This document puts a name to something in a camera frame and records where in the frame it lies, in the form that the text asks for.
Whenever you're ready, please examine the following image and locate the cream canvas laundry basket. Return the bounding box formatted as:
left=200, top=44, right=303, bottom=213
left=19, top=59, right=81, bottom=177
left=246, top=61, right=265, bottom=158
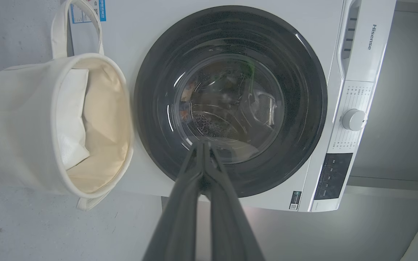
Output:
left=0, top=0, right=134, bottom=211

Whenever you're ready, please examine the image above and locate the blue energy label sticker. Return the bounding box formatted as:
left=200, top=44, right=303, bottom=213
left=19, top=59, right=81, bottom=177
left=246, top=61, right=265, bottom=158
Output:
left=70, top=0, right=107, bottom=24

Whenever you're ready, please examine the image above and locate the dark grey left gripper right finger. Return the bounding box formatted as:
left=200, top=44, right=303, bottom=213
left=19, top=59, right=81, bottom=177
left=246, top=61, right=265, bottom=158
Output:
left=204, top=141, right=266, bottom=261

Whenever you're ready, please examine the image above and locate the washing machine round door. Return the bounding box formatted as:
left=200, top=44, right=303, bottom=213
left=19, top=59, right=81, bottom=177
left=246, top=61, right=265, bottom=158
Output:
left=134, top=5, right=328, bottom=198

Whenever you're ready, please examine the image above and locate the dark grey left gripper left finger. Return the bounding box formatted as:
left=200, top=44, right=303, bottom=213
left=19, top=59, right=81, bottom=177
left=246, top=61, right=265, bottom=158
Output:
left=142, top=141, right=205, bottom=261

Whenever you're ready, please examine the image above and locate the silver washing machine dial knob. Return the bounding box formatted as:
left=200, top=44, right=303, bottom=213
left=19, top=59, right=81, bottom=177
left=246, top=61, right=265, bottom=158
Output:
left=341, top=109, right=368, bottom=132

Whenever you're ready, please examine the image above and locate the small QR code sticker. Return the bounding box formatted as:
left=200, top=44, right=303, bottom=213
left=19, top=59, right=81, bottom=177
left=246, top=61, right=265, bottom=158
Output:
left=289, top=191, right=302, bottom=211

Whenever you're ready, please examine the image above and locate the white washing machine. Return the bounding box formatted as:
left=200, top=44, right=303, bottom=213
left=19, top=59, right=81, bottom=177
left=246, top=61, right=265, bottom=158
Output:
left=69, top=0, right=398, bottom=212

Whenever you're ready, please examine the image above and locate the blue cartoon-print cloth garment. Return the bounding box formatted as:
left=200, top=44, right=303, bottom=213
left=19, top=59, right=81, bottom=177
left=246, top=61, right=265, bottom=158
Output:
left=179, top=82, right=197, bottom=124

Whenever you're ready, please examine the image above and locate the white detergent drawer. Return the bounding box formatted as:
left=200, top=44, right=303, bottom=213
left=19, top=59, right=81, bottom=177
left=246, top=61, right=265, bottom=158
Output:
left=337, top=0, right=397, bottom=82

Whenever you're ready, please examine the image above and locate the black washer display panel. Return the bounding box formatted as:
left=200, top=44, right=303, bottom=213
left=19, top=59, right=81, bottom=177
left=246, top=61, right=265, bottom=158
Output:
left=313, top=153, right=353, bottom=200

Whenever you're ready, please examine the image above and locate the white pad in basket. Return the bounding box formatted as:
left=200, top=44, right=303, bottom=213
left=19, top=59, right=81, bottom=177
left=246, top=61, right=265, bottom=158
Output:
left=56, top=68, right=90, bottom=171

